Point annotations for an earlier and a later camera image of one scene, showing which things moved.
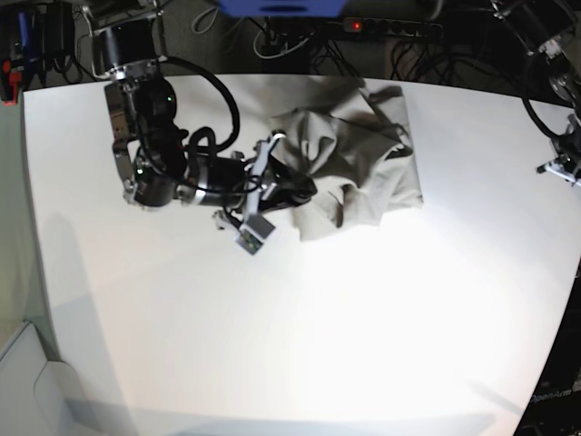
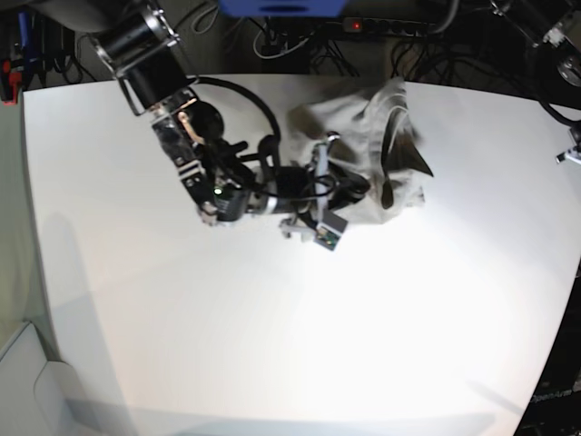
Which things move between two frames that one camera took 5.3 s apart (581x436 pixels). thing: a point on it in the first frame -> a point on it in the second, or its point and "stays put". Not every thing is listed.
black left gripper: (158, 172) -> (304, 192)
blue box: (284, 8) stays put
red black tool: (10, 77) stays put
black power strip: (391, 25) stays put
